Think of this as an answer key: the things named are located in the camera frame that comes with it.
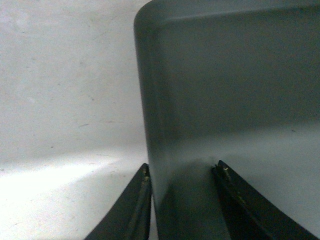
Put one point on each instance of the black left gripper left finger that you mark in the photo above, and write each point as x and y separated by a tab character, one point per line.
130	216

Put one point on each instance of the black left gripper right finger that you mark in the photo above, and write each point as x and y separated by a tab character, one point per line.
248	214

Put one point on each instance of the grey silver serving tray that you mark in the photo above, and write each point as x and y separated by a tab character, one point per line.
233	81

